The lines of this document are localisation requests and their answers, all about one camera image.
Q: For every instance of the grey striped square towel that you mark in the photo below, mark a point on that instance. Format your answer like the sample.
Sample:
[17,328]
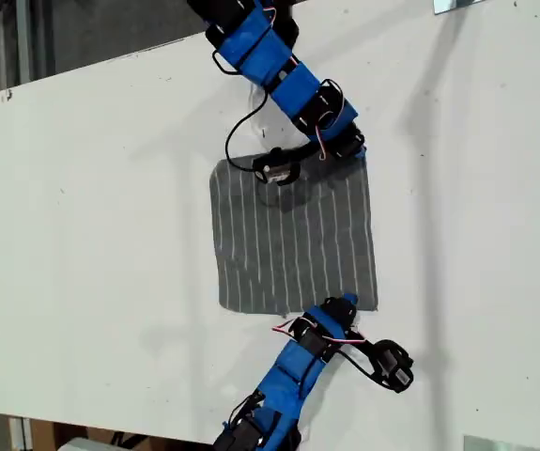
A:
[297,249]

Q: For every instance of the white container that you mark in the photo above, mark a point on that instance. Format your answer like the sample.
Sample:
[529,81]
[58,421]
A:
[81,445]

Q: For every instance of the black camera stalk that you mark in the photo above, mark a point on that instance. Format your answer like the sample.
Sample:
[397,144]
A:
[361,346]
[309,151]

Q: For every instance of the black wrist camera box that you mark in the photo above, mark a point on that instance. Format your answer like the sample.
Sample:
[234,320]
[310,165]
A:
[394,366]
[274,166]

